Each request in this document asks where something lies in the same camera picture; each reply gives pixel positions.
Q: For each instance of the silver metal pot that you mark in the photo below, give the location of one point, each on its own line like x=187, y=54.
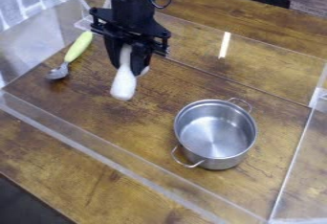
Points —
x=216, y=131

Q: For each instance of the plush mushroom brown cap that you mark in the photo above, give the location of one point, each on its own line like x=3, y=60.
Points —
x=125, y=81

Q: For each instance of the clear acrylic right panel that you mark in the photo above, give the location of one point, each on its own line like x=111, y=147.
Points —
x=302, y=200

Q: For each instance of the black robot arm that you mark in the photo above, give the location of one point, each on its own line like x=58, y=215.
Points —
x=129, y=24

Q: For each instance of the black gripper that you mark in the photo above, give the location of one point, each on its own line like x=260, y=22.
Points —
x=129, y=24

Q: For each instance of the spoon with yellow handle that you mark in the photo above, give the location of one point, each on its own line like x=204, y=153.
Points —
x=74, y=53

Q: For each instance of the clear acrylic front barrier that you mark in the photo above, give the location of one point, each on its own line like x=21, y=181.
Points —
x=161, y=180

